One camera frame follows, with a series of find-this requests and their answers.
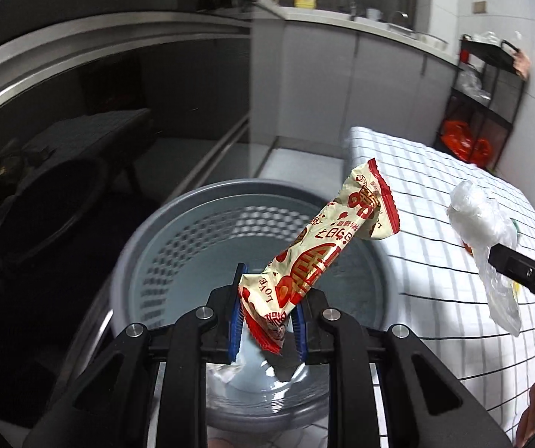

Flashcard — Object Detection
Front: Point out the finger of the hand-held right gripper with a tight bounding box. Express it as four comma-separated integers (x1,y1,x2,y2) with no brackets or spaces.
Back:
487,243,535,315

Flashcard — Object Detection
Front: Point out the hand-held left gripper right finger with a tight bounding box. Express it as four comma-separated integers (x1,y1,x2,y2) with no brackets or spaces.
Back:
292,288,514,448

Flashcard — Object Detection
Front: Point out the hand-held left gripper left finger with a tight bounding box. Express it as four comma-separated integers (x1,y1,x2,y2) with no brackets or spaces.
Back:
22,264,250,448

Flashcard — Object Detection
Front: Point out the clear plastic bag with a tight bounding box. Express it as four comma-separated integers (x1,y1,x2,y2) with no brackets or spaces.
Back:
446,180,523,337
459,63,492,99

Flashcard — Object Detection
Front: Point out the red and cream snack wrapper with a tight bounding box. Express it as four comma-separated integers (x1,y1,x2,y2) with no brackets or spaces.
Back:
238,158,400,354

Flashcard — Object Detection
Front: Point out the grey perforated waste basket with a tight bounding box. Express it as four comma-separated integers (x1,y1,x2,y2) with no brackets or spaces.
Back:
109,177,385,435

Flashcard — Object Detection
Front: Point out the white black checkered tablecloth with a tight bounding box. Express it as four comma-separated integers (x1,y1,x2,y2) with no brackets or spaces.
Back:
342,126,535,448

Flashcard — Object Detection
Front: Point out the red plastic bag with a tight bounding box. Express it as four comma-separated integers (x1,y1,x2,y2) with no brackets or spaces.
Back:
440,120,493,169

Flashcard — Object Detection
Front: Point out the clear plastic bag on cart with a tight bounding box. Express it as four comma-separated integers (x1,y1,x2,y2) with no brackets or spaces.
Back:
459,63,492,99

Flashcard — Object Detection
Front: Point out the red checked cloth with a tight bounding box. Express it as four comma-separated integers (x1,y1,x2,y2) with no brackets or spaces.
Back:
513,51,531,78

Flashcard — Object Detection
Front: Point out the black rolling cart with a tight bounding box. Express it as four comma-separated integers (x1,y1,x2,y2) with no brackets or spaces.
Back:
433,35,527,171

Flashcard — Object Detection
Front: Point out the black glass built-in oven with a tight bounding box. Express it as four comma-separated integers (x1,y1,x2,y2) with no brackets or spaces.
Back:
0,14,254,337

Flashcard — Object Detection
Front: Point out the grey base cabinet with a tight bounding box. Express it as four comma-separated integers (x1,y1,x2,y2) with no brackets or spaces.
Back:
249,9,460,150

